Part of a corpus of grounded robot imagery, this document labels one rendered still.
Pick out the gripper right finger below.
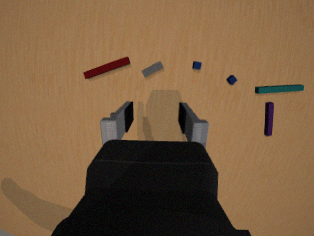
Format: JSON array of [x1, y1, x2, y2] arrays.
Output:
[[178, 102, 209, 149]]

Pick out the purple rod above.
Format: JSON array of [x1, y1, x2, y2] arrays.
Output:
[[264, 102, 274, 137]]

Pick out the teal rod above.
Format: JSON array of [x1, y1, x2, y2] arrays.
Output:
[[255, 84, 304, 94]]

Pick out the dark red rod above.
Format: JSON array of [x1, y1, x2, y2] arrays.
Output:
[[83, 57, 130, 79]]

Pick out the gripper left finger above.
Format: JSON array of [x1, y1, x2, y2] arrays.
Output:
[[100, 101, 134, 145]]

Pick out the small blue cube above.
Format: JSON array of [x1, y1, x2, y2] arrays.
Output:
[[192, 61, 202, 70], [226, 75, 237, 85]]

